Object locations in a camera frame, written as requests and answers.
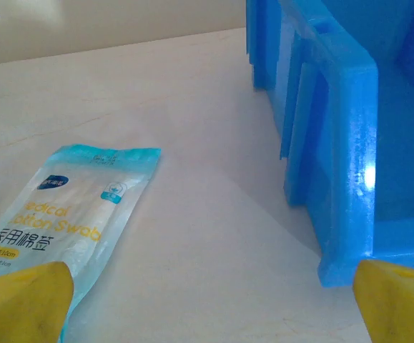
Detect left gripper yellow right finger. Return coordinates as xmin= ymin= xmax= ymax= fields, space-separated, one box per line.
xmin=352 ymin=259 xmax=414 ymax=343

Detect cotton swab packet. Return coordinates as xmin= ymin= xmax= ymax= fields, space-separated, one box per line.
xmin=0 ymin=144 xmax=162 ymax=316

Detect blue plastic bin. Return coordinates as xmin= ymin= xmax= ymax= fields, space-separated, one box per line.
xmin=245 ymin=0 xmax=414 ymax=289

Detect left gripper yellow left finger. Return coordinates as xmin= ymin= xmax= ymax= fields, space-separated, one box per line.
xmin=0 ymin=261 xmax=75 ymax=343

